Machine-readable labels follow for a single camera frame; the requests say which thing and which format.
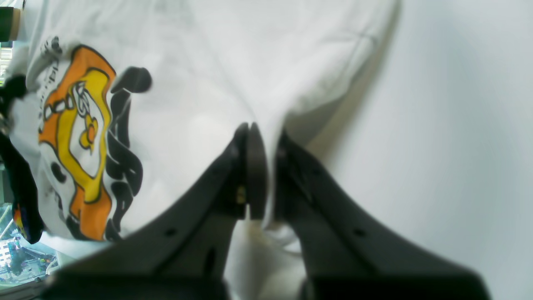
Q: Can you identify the white graphic T-shirt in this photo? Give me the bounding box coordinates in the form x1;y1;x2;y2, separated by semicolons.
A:
12;0;399;300

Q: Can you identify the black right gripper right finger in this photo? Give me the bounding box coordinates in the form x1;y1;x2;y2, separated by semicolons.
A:
276;133;491;300

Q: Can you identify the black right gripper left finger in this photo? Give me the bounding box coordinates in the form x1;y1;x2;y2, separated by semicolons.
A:
42;123;267;300

